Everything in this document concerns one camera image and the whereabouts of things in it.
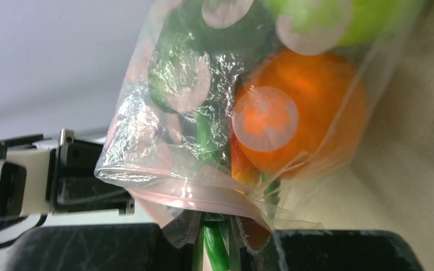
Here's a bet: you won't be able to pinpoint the small orange fake fruit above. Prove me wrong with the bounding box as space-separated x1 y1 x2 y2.
230 135 261 187

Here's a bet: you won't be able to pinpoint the green fake bean pod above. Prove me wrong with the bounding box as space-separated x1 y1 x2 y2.
194 106 241 270

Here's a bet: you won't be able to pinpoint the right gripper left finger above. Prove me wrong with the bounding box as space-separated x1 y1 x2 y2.
5 210 202 270

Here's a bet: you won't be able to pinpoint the dark purple fake grapes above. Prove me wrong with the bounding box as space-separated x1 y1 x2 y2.
148 1 274 113

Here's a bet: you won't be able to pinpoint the green fake apple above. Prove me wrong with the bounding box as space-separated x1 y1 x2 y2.
265 0 424 55

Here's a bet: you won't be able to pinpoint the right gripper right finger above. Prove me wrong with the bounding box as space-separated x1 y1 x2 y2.
236 216 423 270

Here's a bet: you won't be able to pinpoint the clear zip top bag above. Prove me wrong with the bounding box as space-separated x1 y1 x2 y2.
94 1 425 228

